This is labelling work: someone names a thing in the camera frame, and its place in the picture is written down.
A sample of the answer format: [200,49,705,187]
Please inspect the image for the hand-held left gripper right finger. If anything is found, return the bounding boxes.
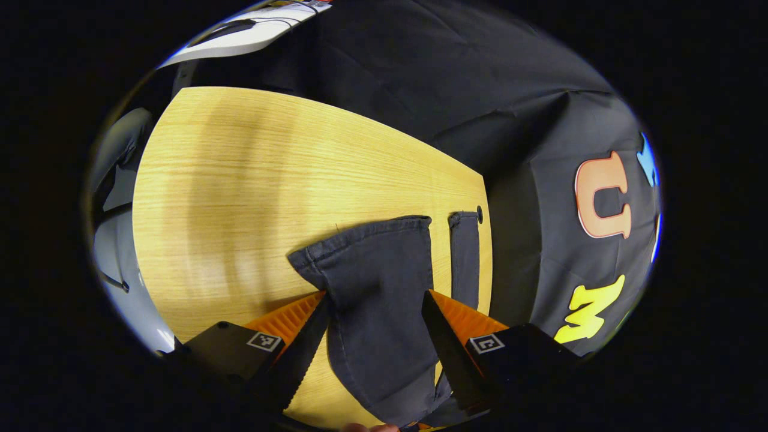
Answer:
[421,290,583,416]

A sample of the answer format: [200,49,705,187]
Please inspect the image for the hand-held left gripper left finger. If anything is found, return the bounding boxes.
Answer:
[173,291,334,416]

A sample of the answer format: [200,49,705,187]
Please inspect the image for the dark grey jeans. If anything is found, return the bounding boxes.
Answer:
[288,210,488,428]

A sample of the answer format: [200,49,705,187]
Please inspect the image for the black backdrop cloth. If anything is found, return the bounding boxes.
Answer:
[180,0,664,361]

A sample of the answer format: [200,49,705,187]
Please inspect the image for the white desk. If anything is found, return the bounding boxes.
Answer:
[158,0,334,100]

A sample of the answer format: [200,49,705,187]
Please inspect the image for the dark flat object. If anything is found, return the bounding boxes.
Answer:
[191,18,260,49]

